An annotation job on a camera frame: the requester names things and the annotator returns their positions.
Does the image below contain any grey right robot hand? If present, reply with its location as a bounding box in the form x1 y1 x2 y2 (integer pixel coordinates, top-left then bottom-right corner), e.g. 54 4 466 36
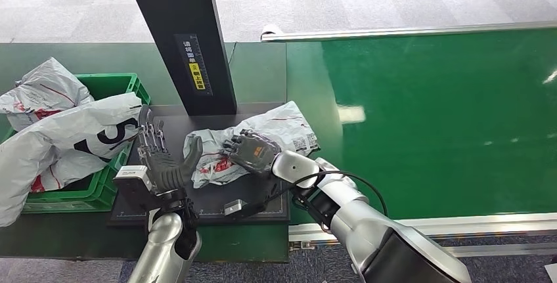
221 129 283 176

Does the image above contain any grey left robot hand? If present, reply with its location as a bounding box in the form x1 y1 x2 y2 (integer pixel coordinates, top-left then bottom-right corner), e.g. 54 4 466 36
137 104 204 197

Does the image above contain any white package with QR codes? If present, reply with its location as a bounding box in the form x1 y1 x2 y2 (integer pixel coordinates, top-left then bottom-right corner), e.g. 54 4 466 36
183 100 321 190

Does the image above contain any black weighing platform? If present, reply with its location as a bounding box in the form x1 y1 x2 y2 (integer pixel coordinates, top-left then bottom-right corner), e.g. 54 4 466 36
107 102 291 229

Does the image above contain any green plastic basket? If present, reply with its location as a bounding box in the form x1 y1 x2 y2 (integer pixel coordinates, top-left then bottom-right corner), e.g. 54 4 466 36
0 72 152 215

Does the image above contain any white package with black letters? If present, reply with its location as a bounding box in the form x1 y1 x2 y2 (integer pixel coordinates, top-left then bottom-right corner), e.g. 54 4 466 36
0 92 145 229

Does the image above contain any white package with red line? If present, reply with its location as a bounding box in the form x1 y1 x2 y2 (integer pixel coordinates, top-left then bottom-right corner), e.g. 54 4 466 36
0 57 95 132

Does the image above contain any black and yellow column label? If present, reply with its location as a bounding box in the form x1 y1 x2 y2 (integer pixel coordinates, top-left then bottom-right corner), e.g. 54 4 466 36
173 33 214 98

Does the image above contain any black scale column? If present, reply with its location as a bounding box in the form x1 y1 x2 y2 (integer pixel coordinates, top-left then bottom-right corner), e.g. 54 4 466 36
121 0 238 117

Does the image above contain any green conveyor belt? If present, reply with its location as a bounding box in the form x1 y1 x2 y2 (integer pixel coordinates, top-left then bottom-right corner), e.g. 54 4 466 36
286 28 557 225

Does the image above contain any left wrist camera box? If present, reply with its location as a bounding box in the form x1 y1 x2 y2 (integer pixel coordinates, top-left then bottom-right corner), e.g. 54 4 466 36
113 165 153 210

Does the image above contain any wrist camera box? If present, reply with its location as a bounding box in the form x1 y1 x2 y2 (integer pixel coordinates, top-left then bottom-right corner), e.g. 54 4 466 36
113 165 153 210
223 199 262 221

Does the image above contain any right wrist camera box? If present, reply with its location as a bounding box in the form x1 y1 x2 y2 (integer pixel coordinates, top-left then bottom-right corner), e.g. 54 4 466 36
223 199 262 221

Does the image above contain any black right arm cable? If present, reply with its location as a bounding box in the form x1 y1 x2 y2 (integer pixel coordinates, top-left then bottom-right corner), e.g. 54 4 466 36
256 169 389 219

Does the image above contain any thin aluminium conveyor rail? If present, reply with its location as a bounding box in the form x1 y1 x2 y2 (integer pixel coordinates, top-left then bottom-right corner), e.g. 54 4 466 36
261 20 557 43

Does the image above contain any wide aluminium conveyor rail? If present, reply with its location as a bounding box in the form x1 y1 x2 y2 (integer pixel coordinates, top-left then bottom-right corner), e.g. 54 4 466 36
288 212 557 244

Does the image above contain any aluminium frame lower bar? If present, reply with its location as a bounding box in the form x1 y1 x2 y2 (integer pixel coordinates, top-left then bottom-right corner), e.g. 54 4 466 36
443 243 557 259

